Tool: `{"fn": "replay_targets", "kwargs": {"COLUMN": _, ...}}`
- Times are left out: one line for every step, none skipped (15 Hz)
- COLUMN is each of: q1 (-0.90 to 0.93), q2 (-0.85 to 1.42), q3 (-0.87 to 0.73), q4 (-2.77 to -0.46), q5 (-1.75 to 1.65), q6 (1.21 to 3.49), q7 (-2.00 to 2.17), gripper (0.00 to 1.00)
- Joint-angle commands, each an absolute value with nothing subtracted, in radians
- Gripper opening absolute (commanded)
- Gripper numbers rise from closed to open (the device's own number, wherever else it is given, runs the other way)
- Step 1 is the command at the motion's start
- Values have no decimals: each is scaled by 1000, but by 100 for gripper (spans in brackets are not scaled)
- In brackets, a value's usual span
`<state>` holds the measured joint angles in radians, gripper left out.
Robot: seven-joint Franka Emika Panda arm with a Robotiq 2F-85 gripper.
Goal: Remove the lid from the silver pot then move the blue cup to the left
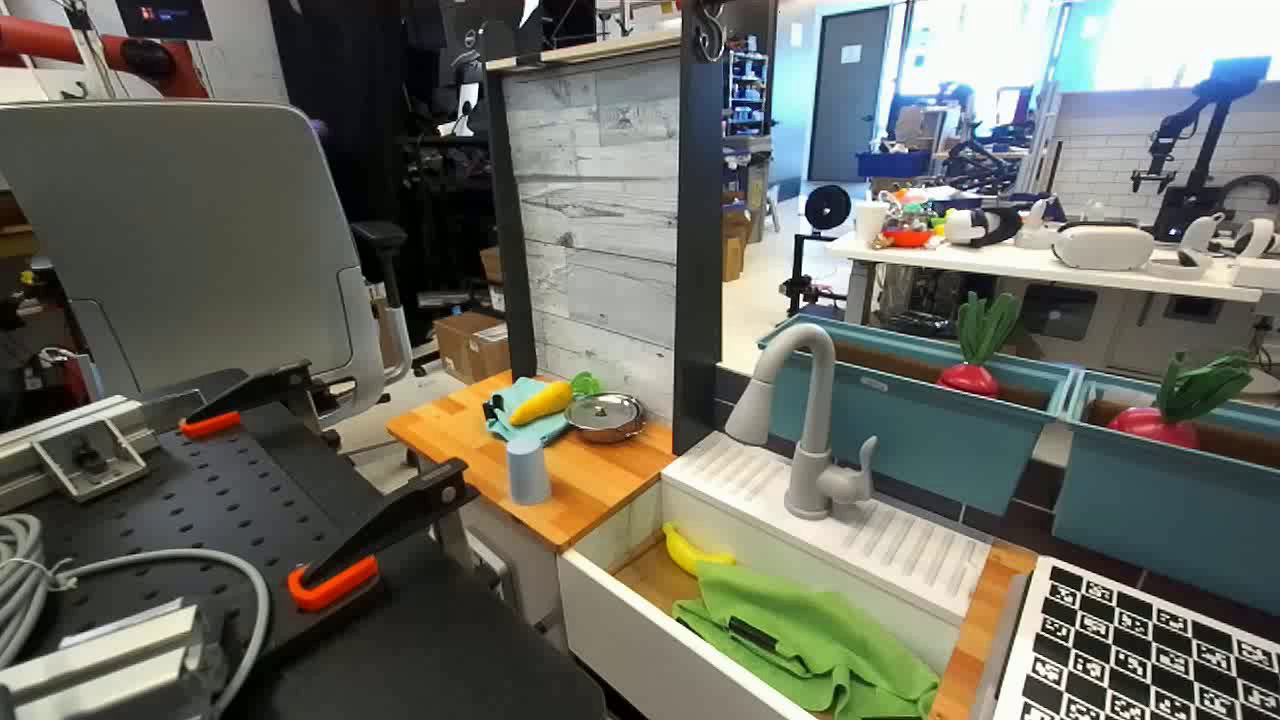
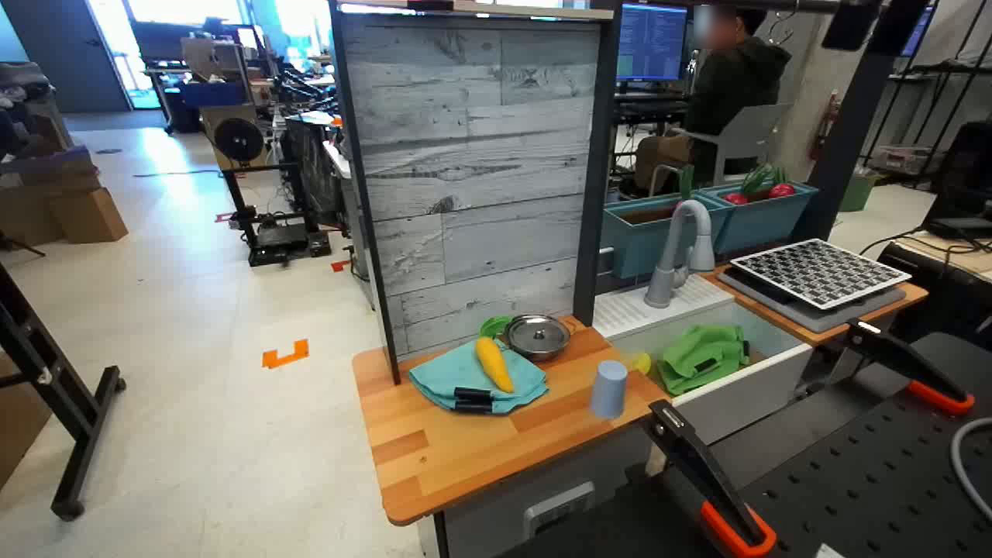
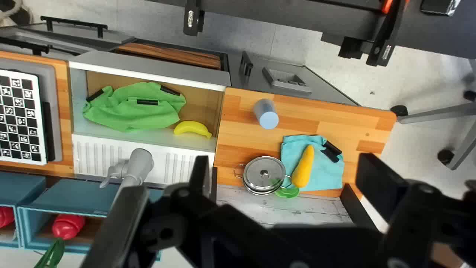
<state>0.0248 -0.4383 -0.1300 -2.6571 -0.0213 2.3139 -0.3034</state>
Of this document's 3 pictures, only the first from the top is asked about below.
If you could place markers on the silver pot lid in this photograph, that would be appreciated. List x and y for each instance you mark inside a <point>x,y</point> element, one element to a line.
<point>606,418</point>

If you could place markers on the blue plastic cup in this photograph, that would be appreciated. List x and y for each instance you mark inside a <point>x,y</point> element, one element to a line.
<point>524,471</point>

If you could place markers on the yellow plush corn toy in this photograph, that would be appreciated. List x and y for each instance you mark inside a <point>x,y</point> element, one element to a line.
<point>544,400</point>

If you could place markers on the wooden countertop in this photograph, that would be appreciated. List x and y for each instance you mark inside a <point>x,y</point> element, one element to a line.
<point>591,482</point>

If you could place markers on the teal cloth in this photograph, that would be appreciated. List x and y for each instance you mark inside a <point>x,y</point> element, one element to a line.
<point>499,413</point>

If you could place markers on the cardboard box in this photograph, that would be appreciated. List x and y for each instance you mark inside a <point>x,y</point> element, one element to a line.
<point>475,344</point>

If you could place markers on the yellow banana toy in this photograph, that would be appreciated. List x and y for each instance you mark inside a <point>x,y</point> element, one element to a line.
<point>692,558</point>

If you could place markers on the grey toy faucet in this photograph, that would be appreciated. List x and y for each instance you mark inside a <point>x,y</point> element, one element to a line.
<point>814,482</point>

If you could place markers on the white wood backsplash panel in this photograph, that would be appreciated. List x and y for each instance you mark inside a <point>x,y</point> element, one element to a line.
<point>594,163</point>

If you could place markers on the green cloth in sink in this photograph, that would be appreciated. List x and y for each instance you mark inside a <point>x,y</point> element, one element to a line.
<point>809,644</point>

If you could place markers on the white toy sink unit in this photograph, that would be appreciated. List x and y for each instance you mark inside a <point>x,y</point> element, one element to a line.
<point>889,563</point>

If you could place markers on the left teal planter bin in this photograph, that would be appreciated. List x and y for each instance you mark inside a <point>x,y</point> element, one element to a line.
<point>957,444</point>

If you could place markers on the teal planter bin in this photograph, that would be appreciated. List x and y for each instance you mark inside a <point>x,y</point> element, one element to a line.
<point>1192,514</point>
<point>957,444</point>

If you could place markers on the left plush radish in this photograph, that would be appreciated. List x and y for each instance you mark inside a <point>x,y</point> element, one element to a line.
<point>981,331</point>

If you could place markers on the plush radish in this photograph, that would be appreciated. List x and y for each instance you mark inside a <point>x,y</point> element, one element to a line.
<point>981,331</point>
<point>1184,394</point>

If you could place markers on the black orange clamp near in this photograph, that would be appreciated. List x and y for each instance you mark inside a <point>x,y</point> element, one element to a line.
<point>425,506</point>

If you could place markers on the black orange clamp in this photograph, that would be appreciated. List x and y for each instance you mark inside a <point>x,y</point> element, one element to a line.
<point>227,413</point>
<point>425,506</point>

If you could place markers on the black orange clamp far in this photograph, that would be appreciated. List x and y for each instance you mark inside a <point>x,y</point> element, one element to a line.
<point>227,413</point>

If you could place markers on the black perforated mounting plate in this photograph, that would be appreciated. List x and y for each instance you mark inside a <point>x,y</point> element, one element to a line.
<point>163,591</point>

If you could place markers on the checkerboard calibration board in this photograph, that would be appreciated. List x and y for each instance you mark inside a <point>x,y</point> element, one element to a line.
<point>1102,650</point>

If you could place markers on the right plush radish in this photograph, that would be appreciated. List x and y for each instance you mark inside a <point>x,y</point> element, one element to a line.
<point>1184,394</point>

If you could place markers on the right teal planter bin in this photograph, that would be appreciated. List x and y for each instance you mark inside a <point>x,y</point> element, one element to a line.
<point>1192,514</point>

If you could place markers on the white background table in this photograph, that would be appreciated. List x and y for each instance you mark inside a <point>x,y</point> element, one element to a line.
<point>1139,316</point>

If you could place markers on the black vertical post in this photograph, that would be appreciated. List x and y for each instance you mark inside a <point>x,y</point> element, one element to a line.
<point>697,228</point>

